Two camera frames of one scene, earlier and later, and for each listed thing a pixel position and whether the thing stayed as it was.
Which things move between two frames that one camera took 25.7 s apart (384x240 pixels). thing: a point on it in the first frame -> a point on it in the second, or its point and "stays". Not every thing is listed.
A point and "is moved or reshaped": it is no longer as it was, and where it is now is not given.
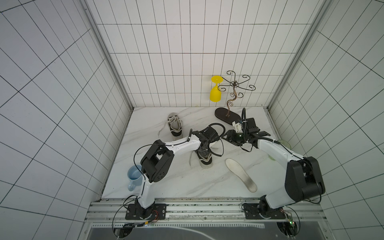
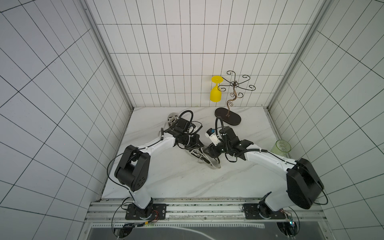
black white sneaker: x=204 y=155 is moved or reshaped
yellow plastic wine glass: x=215 y=93 stays
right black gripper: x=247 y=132 -> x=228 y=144
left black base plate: x=159 y=212 stays
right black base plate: x=252 y=211 stays
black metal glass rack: x=221 y=114 stays
